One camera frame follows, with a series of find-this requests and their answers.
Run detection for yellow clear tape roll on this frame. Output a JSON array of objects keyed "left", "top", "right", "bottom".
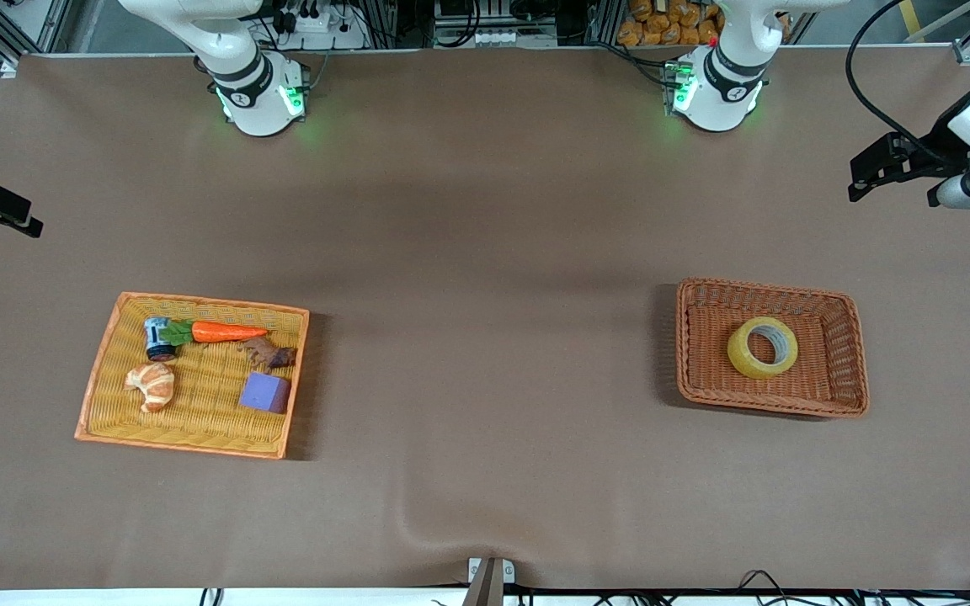
[{"left": 727, "top": 316, "right": 799, "bottom": 380}]

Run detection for small blue labelled can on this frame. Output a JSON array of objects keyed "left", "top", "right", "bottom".
[{"left": 144, "top": 316, "right": 179, "bottom": 363}]

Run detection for toy croissant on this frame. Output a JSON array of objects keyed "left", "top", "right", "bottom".
[{"left": 124, "top": 362, "right": 176, "bottom": 414}]

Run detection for orange toy carrot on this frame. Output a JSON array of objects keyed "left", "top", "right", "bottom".
[{"left": 161, "top": 320, "right": 269, "bottom": 348}]

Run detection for bag of orange buns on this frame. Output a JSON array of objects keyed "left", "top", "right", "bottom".
[{"left": 617, "top": 0, "right": 723, "bottom": 48}]

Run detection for brown wicker basket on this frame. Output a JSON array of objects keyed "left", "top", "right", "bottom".
[{"left": 675, "top": 278, "right": 871, "bottom": 419}]

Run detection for yellow wicker basket orange rim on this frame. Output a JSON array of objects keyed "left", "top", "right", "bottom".
[{"left": 74, "top": 291, "right": 311, "bottom": 460}]

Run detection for brown toy lion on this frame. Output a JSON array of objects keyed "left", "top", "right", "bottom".
[{"left": 242, "top": 335, "right": 298, "bottom": 374}]

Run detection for purple foam cube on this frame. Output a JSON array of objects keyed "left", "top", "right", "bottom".
[{"left": 238, "top": 372, "right": 293, "bottom": 415}]

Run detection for white power strip with plugs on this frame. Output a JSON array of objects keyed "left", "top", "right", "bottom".
[{"left": 274, "top": 0, "right": 370, "bottom": 51}]

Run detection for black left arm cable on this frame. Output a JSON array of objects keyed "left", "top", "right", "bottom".
[{"left": 845, "top": 0, "right": 957, "bottom": 162}]

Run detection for black cables under table edge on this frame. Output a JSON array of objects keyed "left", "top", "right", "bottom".
[{"left": 519, "top": 570, "right": 970, "bottom": 606}]

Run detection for metal table edge bracket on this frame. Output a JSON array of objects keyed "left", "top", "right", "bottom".
[{"left": 466, "top": 556, "right": 516, "bottom": 606}]

